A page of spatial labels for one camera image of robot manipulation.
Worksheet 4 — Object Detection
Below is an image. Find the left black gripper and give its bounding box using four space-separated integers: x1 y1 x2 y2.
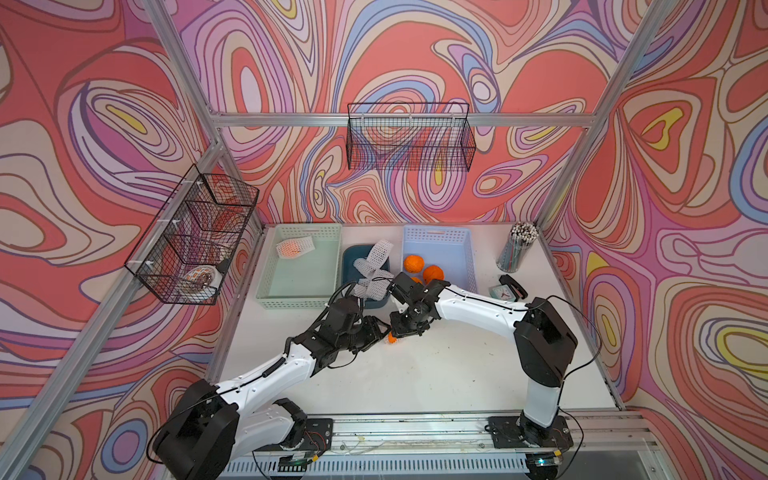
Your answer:
334 316 393 355

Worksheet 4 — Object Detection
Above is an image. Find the white foam net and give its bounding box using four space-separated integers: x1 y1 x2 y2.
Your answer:
353 258 376 278
366 239 393 269
354 271 394 301

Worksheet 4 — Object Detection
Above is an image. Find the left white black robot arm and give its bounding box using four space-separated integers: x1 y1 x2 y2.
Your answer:
147 297 391 479

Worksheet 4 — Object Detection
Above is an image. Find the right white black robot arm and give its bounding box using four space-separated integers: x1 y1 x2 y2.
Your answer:
388 273 578 437

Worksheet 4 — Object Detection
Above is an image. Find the dark teal plastic tub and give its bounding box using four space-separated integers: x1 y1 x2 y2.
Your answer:
340 243 391 310

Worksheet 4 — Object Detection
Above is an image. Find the green plastic basket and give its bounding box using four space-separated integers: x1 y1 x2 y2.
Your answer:
255 223 342 310

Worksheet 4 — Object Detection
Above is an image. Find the light blue plastic basket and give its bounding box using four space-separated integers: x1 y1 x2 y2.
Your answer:
402 225 477 293

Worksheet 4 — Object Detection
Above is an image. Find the small teal alarm clock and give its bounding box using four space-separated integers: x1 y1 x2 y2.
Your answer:
489 284 515 301

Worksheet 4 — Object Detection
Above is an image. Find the cup of pencils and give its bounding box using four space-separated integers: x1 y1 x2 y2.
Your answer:
496 222 539 273

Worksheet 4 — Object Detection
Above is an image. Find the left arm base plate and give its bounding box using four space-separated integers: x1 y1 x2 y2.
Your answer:
270 417 334 453

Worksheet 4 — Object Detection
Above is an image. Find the item in left wire basket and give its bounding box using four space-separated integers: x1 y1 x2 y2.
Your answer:
178 265 222 301

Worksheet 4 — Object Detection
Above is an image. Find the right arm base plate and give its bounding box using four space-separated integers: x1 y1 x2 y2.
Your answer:
484 415 574 451

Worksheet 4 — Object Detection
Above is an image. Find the black wire basket back wall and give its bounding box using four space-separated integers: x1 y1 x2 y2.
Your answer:
346 100 477 172

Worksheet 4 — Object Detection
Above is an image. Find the black wire basket wall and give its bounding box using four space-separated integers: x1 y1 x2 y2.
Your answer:
124 166 260 306
346 100 477 172

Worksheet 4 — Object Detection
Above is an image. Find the black wire basket left wall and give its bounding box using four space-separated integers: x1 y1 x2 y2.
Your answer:
124 166 260 306

